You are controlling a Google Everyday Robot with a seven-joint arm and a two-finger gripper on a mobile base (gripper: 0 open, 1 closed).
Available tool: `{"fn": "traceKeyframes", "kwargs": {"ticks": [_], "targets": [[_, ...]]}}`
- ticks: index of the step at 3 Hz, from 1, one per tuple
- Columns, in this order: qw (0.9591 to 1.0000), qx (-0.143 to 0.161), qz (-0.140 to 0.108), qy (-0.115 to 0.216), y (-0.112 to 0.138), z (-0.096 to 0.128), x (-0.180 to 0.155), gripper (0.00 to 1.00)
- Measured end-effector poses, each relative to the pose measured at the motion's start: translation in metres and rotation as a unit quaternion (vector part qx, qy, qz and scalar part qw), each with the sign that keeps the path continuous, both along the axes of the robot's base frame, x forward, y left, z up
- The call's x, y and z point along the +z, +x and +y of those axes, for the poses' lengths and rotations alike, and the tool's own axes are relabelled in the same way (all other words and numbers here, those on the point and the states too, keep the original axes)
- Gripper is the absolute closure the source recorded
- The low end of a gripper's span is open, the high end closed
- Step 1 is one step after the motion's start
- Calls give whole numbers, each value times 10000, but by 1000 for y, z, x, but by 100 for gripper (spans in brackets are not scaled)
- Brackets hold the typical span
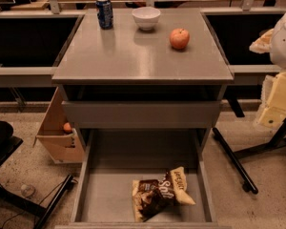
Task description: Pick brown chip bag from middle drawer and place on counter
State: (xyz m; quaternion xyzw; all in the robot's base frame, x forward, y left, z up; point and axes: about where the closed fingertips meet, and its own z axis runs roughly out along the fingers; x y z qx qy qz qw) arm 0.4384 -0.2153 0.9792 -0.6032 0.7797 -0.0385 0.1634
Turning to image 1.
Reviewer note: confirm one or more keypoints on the brown chip bag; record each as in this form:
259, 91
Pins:
152, 196

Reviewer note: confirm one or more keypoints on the red apple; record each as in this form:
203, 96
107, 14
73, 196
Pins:
179, 39

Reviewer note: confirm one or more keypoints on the black chair base left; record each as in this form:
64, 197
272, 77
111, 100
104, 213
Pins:
30, 164

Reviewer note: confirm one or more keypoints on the blue soda can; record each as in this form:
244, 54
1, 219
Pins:
104, 14

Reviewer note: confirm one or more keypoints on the grey drawer cabinet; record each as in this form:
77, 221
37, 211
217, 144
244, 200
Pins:
126, 64

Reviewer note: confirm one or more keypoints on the cardboard box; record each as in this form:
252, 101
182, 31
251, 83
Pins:
62, 147

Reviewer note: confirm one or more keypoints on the closed grey top drawer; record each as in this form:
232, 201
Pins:
142, 115

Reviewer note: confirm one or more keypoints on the orange fruit in box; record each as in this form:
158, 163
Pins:
67, 128

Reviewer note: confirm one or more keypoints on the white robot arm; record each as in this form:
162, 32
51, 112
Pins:
278, 43

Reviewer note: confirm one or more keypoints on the open grey middle drawer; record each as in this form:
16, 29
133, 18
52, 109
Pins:
143, 179

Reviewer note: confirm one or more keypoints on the white ceramic bowl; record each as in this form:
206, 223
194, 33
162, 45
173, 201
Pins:
146, 17

